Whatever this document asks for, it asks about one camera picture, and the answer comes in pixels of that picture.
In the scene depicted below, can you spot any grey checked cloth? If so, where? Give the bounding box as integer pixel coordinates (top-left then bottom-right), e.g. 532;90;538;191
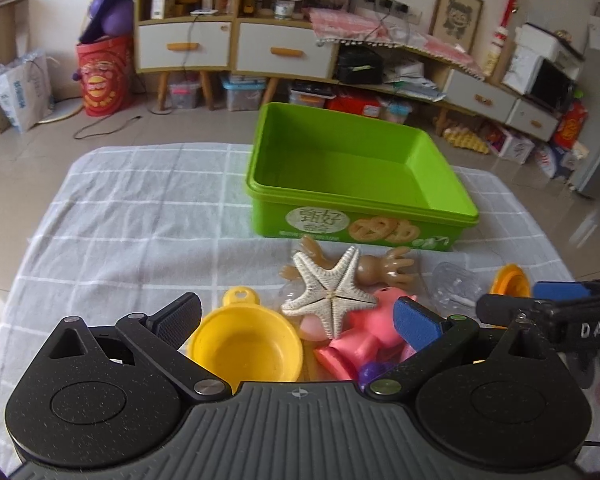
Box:
0;143;600;471

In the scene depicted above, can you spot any red printed bucket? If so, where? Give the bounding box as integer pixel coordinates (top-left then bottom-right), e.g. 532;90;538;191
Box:
76;35;133;118

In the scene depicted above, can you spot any purple plush toy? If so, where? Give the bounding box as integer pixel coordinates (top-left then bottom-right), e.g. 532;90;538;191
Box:
79;0;134;44

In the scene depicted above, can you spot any framed cartoon girl picture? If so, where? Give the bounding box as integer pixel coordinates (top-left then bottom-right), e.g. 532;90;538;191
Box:
429;0;484;53

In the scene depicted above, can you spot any black power cable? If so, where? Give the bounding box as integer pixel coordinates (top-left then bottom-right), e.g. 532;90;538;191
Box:
72;114;144;141

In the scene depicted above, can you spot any red box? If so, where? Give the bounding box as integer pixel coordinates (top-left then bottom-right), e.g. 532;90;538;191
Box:
327;92;382;118

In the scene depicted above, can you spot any green plastic cookie box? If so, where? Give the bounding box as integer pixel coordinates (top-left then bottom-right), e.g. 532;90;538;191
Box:
246;103;479;252

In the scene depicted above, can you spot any orange pumpkin mould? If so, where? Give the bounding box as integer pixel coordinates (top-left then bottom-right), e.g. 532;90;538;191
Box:
489;263;532;298

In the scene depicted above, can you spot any microwave oven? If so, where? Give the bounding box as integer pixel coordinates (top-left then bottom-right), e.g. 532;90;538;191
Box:
502;46;574;114

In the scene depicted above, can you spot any pink tasselled cloth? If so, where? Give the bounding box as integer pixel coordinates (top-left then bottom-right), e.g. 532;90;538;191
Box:
308;8;486;80

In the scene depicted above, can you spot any black bag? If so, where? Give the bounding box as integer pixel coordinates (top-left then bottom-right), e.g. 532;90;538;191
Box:
334;44;384;84

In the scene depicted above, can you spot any clear storage bin blue lid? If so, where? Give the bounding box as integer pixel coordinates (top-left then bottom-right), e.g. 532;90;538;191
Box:
221;75;268;112

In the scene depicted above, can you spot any white paper bag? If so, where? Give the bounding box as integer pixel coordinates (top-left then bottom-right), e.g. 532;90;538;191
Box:
0;49;54;133

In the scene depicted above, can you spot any yellow plastic cup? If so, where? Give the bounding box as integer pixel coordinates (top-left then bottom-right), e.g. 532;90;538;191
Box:
187;287;303;391

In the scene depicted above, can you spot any white starfish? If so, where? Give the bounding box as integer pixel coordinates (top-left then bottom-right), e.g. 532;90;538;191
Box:
282;246;377;339

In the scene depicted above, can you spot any yellow egg tray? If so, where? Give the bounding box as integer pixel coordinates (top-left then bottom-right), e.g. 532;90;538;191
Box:
442;126;490;155

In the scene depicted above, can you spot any long wooden tv cabinet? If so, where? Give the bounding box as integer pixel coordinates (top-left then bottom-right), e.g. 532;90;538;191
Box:
232;9;559;141

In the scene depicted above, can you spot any clear plastic capsule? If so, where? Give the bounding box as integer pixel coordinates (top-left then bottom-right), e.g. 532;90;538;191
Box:
432;262;486;315

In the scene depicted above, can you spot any wooden shelf cabinet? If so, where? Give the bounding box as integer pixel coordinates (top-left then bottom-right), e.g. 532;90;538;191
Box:
134;0;240;113

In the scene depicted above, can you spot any pink pig toy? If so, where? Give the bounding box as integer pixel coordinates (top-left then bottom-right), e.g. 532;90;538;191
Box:
298;287;416;387

